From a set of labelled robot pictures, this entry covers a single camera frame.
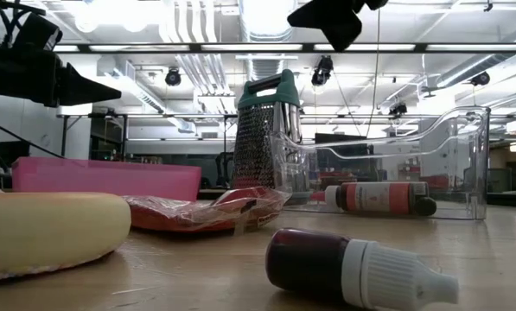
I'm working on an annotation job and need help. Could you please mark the silver ceiling air duct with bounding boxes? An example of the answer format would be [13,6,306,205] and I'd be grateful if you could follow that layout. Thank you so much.
[239,0,300,81]

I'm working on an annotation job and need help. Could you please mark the red-labelled food colouring bottle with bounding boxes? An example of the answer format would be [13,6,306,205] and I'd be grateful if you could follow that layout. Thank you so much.
[311,181,430,215]

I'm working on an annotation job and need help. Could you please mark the clear plastic bin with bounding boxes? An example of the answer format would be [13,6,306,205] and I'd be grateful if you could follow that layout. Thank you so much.
[269,105,491,221]

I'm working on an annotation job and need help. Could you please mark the black aluminium rig frame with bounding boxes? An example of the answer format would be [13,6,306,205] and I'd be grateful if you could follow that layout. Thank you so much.
[0,41,516,191]

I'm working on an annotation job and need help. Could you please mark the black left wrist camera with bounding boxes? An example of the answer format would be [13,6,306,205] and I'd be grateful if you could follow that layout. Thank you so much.
[14,12,64,52]

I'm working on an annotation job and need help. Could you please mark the small dark white-capped bottle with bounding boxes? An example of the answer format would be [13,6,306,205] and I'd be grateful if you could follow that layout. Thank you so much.
[264,228,460,311]

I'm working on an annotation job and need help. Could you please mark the pink plastic bin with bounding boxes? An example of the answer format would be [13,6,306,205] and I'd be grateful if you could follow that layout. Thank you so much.
[11,156,203,202]

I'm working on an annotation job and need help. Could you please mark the yellow toy donut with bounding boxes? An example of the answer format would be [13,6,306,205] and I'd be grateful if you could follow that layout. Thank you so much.
[0,191,132,281]

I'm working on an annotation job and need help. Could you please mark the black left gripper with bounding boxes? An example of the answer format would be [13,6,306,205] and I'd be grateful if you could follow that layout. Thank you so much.
[0,42,123,108]

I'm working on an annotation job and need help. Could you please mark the dark background monitor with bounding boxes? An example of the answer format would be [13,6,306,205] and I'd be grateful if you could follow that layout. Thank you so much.
[0,140,30,172]

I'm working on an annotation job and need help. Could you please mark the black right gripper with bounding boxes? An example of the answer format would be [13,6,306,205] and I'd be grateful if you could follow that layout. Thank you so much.
[286,0,390,53]

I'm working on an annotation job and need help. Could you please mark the red snack packet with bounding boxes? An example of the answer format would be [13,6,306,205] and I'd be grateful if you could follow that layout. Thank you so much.
[123,186,291,237]

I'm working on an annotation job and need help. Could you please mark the box grater with teal handle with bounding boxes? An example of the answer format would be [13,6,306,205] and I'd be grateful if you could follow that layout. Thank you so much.
[231,68,309,194]

